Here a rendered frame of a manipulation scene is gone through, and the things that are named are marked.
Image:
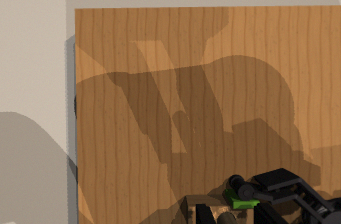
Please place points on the brown wooden board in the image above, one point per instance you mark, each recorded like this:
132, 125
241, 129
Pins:
173, 101

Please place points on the small wooden block with hole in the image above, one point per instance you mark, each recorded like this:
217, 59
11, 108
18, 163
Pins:
218, 204

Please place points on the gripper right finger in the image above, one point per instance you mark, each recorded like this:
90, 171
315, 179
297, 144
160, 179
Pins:
263, 213

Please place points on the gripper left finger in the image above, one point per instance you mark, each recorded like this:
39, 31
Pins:
204, 215

